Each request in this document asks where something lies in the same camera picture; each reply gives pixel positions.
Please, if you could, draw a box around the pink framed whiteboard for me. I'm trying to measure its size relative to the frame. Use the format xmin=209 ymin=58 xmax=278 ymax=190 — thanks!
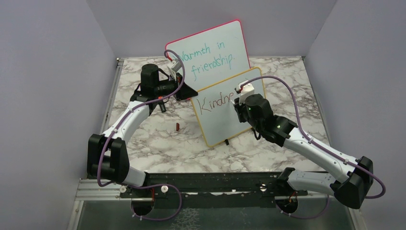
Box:
xmin=165 ymin=20 xmax=250 ymax=91

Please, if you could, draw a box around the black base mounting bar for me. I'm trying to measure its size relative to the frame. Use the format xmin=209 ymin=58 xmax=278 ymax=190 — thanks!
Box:
xmin=87 ymin=171 xmax=308 ymax=210

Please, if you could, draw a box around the yellow framed whiteboard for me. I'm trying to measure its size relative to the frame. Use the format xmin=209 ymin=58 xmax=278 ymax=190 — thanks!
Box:
xmin=191 ymin=67 xmax=262 ymax=147

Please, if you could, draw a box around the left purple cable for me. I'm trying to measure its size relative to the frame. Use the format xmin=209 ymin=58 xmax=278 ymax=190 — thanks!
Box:
xmin=96 ymin=49 xmax=186 ymax=222

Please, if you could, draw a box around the aluminium table edge rail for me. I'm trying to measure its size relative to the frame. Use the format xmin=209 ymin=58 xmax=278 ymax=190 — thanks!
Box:
xmin=97 ymin=57 xmax=124 ymax=135

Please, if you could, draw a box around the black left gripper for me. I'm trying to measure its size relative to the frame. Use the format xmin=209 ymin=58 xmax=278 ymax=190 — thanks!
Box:
xmin=155 ymin=73 xmax=199 ymax=102

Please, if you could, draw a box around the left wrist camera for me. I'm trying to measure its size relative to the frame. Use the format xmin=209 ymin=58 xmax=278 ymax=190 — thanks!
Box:
xmin=167 ymin=59 xmax=182 ymax=79

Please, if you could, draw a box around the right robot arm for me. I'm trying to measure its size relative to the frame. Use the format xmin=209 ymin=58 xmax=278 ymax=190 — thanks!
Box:
xmin=233 ymin=94 xmax=373 ymax=209

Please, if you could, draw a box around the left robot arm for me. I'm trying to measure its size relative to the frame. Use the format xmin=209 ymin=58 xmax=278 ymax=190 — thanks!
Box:
xmin=87 ymin=60 xmax=198 ymax=197

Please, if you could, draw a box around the black orange highlighter marker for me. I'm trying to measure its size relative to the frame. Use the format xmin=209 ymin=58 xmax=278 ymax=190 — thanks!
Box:
xmin=159 ymin=102 xmax=167 ymax=113

